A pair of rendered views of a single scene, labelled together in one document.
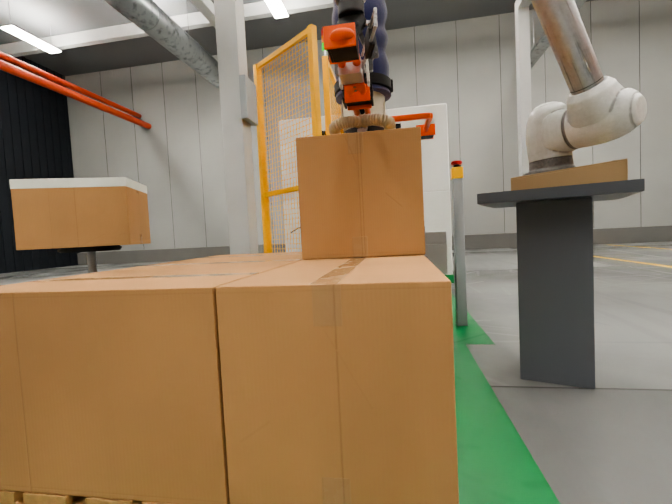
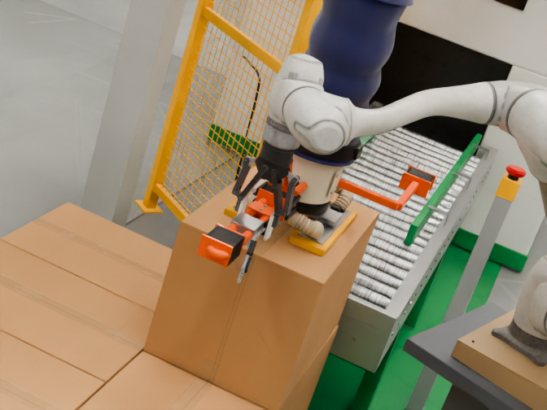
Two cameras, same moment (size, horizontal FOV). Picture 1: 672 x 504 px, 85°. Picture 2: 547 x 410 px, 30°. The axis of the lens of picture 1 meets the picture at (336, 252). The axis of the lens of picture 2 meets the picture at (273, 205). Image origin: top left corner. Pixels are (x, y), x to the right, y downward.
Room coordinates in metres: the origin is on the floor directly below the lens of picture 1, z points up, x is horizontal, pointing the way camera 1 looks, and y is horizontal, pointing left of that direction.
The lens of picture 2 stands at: (-1.11, -0.25, 2.04)
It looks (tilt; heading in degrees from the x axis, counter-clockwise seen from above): 22 degrees down; 4
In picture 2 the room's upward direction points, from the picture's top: 18 degrees clockwise
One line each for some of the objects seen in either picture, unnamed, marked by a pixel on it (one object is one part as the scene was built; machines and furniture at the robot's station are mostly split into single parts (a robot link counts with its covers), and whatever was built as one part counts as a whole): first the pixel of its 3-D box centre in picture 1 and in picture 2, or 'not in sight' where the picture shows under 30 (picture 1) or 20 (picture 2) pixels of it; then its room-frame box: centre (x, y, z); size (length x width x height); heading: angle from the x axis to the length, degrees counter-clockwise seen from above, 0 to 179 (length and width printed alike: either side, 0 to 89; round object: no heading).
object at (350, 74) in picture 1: (350, 70); (245, 228); (1.04, -0.07, 1.07); 0.07 x 0.07 x 0.04; 81
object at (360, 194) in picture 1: (365, 202); (267, 277); (1.49, -0.13, 0.74); 0.60 x 0.40 x 0.40; 171
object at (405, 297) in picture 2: not in sight; (447, 231); (2.97, -0.71, 0.50); 2.31 x 0.05 x 0.19; 170
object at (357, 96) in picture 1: (358, 96); (276, 200); (1.25, -0.10, 1.07); 0.10 x 0.08 x 0.06; 81
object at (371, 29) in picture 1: (370, 52); (256, 247); (0.95, -0.11, 1.07); 0.31 x 0.03 x 0.05; 4
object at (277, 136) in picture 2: not in sight; (282, 133); (1.08, -0.08, 1.30); 0.09 x 0.09 x 0.06
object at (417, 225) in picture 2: not in sight; (457, 183); (3.33, -0.72, 0.60); 1.60 x 0.11 x 0.09; 170
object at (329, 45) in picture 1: (341, 44); (221, 244); (0.90, -0.04, 1.07); 0.08 x 0.07 x 0.05; 171
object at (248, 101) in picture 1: (249, 101); not in sight; (2.75, 0.58, 1.62); 0.20 x 0.05 x 0.30; 170
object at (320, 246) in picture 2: not in sight; (326, 221); (1.48, -0.23, 0.97); 0.34 x 0.10 x 0.05; 171
